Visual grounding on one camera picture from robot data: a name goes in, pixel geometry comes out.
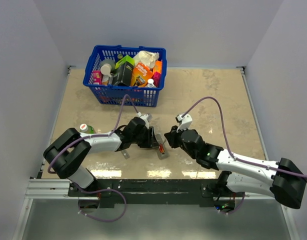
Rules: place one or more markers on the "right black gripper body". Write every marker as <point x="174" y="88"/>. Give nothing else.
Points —
<point x="176" y="141"/>

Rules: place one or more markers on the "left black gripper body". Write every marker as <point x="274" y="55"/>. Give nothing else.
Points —
<point x="145" y="139"/>

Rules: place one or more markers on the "white grey remote control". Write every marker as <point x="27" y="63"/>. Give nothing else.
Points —
<point x="164" y="155"/>

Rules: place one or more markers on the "grey battery cover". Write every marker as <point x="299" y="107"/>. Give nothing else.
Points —
<point x="125" y="154"/>

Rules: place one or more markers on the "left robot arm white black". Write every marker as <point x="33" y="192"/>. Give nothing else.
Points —
<point x="66" y="154"/>

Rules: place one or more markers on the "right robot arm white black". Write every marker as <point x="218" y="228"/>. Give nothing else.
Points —
<point x="280" y="180"/>

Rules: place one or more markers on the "small white cap bottle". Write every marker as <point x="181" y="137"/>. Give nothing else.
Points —
<point x="150" y="83"/>

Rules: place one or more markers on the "magenta small box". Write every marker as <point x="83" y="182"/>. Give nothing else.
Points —
<point x="156" y="78"/>

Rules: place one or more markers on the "orange juice bottle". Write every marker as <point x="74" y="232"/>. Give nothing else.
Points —
<point x="87" y="129"/>

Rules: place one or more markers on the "orange Gillette razor box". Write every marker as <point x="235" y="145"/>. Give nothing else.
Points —
<point x="140" y="75"/>

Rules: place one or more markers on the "black green box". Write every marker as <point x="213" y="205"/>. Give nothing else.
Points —
<point x="123" y="72"/>

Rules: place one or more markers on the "pink box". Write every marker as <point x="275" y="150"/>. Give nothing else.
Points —
<point x="97" y="77"/>

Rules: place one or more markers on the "crumpled white paper bag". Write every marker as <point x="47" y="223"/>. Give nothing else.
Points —
<point x="147" y="58"/>

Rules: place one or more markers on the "white pump bottle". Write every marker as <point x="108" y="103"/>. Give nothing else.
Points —
<point x="107" y="67"/>

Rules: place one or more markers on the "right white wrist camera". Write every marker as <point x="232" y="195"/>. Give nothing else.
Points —
<point x="184" y="122"/>

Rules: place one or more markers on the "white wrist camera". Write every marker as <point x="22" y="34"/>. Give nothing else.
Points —
<point x="146" y="117"/>
<point x="184" y="122"/>

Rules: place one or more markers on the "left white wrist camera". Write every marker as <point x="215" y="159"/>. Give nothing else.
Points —
<point x="146" y="117"/>

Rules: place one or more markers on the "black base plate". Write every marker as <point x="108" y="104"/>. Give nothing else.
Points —
<point x="201" y="192"/>

